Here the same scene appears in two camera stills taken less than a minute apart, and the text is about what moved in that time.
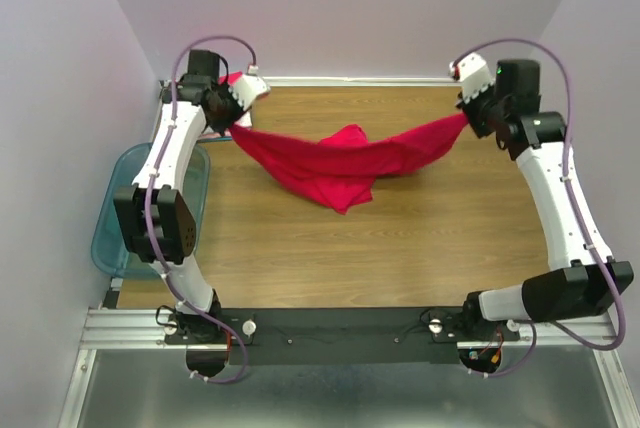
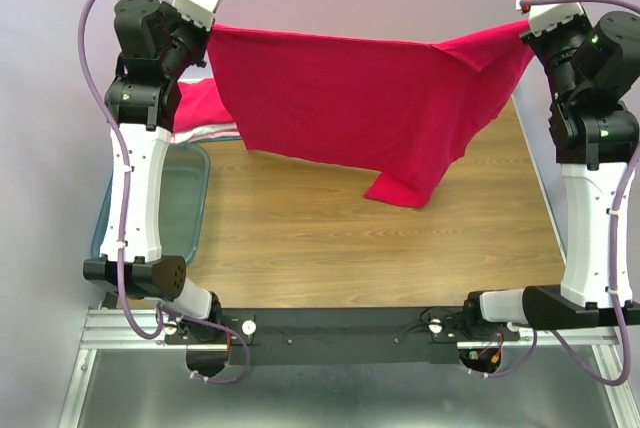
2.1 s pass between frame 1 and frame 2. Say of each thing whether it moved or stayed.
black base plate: stayed
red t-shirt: moved
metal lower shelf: stayed
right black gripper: moved
